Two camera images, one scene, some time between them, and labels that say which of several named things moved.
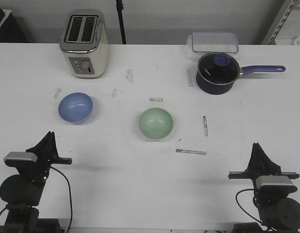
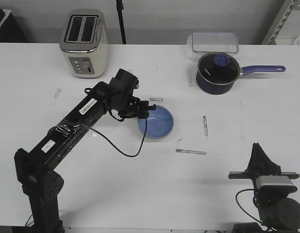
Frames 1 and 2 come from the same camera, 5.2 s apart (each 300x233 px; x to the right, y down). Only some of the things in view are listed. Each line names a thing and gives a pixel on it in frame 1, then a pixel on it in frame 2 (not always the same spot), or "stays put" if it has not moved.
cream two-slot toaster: [84, 41] stays put
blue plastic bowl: [76, 108] -> [160, 123]
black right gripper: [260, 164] stays put
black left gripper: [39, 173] -> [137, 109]
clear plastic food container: [215, 42] stays put
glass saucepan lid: [219, 68] stays put
